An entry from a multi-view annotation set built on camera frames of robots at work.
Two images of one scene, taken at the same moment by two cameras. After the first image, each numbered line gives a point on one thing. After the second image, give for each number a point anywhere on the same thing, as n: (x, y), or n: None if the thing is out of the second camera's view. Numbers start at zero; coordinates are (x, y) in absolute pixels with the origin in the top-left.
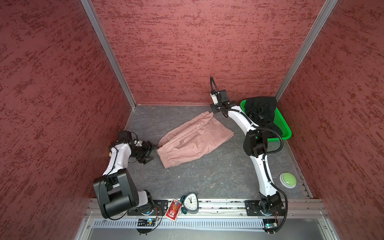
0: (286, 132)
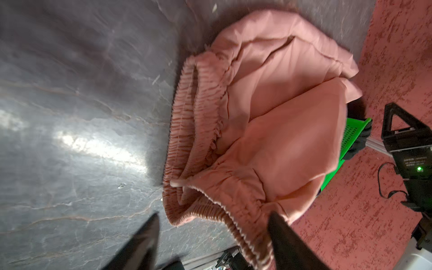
0: (354, 128)
